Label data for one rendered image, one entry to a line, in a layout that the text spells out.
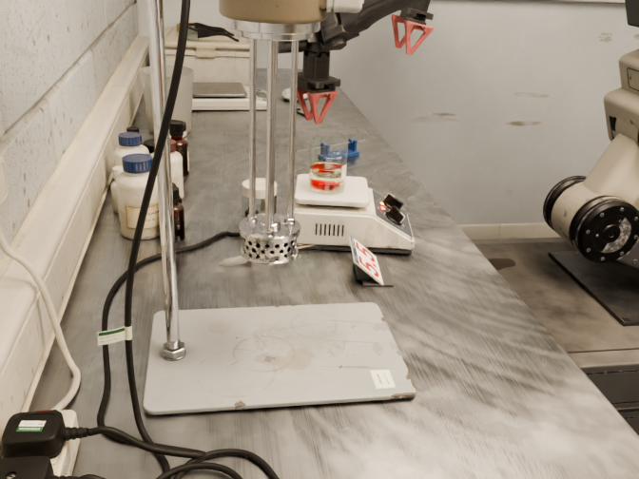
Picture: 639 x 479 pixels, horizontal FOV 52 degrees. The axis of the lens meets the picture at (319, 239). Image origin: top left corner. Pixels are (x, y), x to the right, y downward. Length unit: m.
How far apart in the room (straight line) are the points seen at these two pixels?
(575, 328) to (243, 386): 1.14
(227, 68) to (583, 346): 1.31
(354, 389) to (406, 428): 0.07
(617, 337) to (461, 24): 1.41
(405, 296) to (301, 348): 0.21
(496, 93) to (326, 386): 2.17
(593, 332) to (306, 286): 0.96
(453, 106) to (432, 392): 2.06
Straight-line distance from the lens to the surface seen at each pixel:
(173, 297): 0.74
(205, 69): 2.13
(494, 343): 0.87
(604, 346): 1.70
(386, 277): 0.98
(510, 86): 2.81
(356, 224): 1.03
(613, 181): 1.78
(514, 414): 0.77
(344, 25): 1.31
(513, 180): 2.95
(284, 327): 0.83
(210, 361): 0.78
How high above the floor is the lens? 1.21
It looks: 25 degrees down
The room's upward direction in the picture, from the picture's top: 3 degrees clockwise
